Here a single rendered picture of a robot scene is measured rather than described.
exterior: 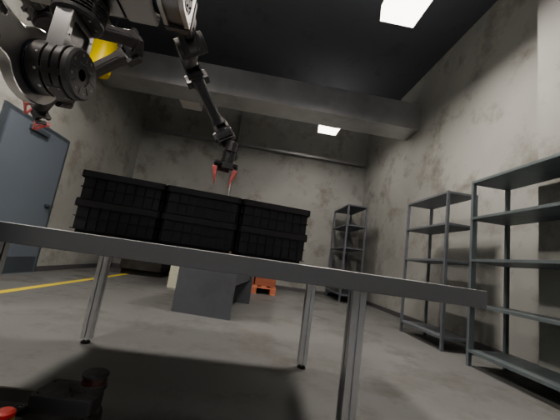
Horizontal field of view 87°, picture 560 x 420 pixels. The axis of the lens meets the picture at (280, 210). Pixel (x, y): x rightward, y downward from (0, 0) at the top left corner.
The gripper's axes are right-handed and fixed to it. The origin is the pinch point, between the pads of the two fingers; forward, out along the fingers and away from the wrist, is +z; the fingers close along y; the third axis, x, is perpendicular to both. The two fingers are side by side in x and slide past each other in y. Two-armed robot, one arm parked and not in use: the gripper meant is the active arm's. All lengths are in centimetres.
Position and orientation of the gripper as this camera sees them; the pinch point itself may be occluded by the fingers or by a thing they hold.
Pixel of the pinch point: (221, 183)
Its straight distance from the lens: 131.8
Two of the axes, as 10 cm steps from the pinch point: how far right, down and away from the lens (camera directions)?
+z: -2.0, 9.6, -2.2
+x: 2.1, -1.7, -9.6
